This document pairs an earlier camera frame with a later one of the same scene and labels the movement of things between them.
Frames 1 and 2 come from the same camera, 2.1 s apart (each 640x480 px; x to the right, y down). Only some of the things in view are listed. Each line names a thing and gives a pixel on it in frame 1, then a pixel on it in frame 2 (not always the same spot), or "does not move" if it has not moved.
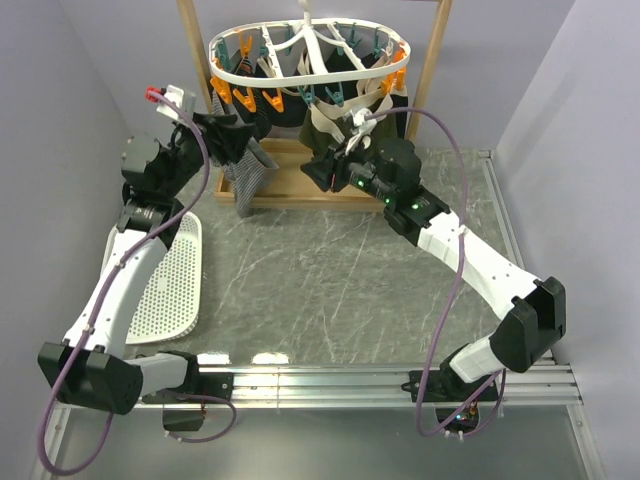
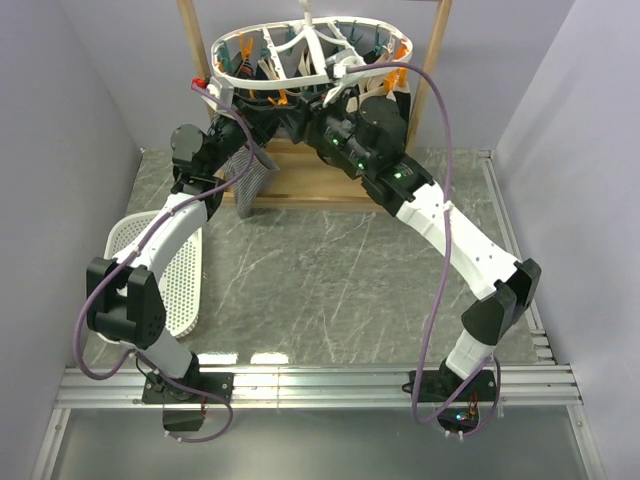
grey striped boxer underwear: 248,166 does not move
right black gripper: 324,166 -> 295,119
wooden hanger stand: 297,186 does not move
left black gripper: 225,138 -> 258,116
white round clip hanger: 305,51 does not move
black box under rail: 182,420 does not move
